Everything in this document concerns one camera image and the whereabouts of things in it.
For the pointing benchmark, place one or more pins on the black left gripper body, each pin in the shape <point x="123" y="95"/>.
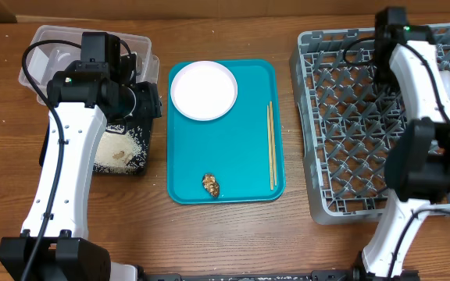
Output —
<point x="141" y="102"/>

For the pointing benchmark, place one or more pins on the large pink plate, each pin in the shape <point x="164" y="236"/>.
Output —
<point x="204" y="90"/>

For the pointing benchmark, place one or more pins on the brown food scrap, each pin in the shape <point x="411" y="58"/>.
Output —
<point x="211" y="185"/>

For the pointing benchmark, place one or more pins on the wooden chopstick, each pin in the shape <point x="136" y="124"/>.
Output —
<point x="270" y="147"/>
<point x="272" y="140"/>

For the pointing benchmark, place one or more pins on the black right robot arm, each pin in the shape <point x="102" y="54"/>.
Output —
<point x="417" y="168"/>

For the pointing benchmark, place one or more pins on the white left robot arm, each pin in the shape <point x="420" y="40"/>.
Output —
<point x="53" y="242"/>

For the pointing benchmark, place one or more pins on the grey dishwasher rack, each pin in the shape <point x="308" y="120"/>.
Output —
<point x="350" y="122"/>

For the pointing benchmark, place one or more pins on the black tray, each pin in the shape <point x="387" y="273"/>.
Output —
<point x="91" y="149"/>

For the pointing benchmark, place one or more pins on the white rice pile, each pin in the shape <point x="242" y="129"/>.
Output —
<point x="122" y="151"/>

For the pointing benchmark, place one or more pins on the teal serving tray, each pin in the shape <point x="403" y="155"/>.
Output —
<point x="234" y="147"/>

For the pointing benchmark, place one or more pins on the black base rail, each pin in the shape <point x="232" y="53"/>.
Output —
<point x="317" y="275"/>

